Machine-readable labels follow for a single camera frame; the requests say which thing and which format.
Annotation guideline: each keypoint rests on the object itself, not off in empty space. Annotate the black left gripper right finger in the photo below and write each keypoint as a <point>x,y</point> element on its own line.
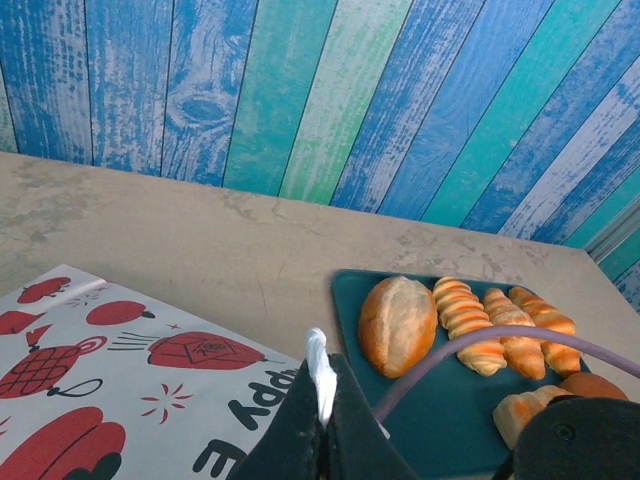
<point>355,440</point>

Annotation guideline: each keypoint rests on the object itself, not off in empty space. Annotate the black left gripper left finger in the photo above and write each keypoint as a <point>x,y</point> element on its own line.
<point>295,440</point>

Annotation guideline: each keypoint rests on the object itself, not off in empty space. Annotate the round brown fake bun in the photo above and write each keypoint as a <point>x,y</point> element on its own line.
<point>590,386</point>

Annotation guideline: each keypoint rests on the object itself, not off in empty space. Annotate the striped fake bread log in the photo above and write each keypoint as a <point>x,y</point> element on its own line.
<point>520,410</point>

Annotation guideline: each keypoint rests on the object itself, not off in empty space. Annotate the teal plastic tray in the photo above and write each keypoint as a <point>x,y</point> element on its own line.
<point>440,415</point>

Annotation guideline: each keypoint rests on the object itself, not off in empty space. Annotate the pale dusted fake croissant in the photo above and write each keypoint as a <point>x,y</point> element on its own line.
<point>525,357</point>

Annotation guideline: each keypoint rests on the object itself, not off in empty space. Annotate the oval crusty fake roll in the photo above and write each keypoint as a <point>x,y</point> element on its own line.
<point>397,325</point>

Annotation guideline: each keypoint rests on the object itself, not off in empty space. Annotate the golden fake croissant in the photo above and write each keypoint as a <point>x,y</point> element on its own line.
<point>545,312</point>

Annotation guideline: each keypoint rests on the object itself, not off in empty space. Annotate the striped spiral fake bread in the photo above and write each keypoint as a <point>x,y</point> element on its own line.
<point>457,305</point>

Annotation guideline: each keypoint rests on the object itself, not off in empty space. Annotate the red white paper gift bag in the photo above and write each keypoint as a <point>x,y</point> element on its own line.
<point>125,360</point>

